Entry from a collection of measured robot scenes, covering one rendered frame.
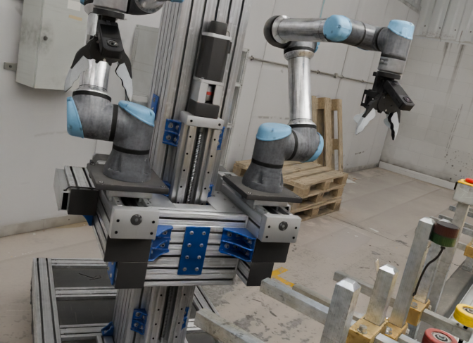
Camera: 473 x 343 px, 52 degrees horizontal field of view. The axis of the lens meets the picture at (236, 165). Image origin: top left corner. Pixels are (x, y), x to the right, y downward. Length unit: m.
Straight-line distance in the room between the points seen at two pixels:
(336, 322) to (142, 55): 3.10
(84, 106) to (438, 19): 8.29
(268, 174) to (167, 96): 0.44
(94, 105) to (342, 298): 0.94
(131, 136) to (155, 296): 0.65
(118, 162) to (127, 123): 0.13
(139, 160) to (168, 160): 0.24
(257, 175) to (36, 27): 1.87
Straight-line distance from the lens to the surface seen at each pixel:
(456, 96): 9.14
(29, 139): 3.50
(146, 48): 3.75
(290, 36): 1.72
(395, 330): 1.41
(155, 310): 1.91
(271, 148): 1.69
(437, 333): 1.40
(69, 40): 3.24
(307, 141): 1.78
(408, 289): 1.39
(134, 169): 1.53
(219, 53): 1.66
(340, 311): 0.90
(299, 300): 1.19
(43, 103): 3.50
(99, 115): 1.50
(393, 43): 1.54
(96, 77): 1.55
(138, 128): 1.51
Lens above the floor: 1.48
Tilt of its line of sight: 13 degrees down
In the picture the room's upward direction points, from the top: 12 degrees clockwise
